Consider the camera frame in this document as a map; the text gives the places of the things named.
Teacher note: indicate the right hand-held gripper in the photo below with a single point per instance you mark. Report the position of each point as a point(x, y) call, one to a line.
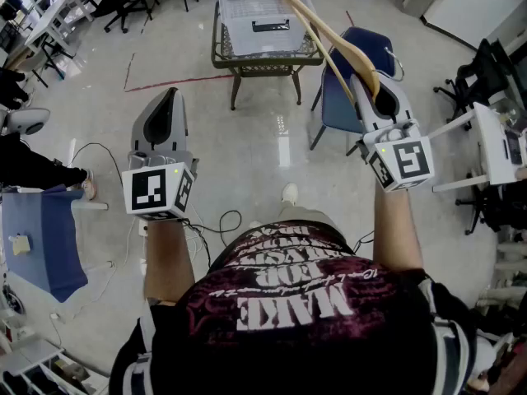
point(407, 161)

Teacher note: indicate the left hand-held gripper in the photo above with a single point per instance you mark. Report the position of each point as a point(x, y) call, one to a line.
point(148, 189)

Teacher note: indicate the wooden clothes hanger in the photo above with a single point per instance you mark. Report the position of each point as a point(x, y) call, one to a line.
point(358, 58)

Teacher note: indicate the clear plastic storage bin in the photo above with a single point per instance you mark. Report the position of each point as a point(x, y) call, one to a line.
point(247, 31)

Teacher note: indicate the person's right forearm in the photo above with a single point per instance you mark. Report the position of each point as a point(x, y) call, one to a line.
point(395, 233)

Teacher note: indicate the person's left forearm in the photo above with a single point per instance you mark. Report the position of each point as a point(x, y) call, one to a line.
point(169, 257)

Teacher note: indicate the blue chair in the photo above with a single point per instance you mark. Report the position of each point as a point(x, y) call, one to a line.
point(337, 105)

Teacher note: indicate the long red floor tape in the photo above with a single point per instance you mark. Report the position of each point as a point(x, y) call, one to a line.
point(177, 83)

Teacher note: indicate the short red floor tape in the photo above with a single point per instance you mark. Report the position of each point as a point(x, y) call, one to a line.
point(350, 18)

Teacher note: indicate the black mesh office chair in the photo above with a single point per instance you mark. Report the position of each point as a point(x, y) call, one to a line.
point(490, 76)

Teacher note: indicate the white side table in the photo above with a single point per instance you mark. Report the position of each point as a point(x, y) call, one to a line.
point(494, 146)

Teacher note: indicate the dark metal lattice table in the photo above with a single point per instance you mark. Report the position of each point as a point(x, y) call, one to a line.
point(263, 71)

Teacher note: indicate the person's right white shoe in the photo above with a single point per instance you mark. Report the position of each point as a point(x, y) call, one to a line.
point(290, 192)

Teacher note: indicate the person's white shoe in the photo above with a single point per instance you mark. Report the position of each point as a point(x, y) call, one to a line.
point(255, 224)
point(290, 192)

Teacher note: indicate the person's left white shoe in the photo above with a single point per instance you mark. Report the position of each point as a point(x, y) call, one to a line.
point(255, 224)

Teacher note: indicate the person's khaki trouser leg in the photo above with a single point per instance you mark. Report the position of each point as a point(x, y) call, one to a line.
point(304, 214)

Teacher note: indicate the grey rounded chair back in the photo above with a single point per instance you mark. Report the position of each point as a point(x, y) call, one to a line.
point(24, 121)

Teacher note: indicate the black chair base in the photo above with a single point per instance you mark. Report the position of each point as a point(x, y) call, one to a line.
point(481, 208)

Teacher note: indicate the white desk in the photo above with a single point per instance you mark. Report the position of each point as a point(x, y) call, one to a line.
point(57, 19)

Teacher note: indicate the small yellow item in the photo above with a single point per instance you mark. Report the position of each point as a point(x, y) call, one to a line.
point(21, 245)

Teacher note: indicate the person's dark printed shirt torso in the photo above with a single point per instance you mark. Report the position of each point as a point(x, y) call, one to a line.
point(288, 344)

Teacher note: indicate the white shelf rack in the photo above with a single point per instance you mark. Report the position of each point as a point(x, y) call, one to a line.
point(37, 368)

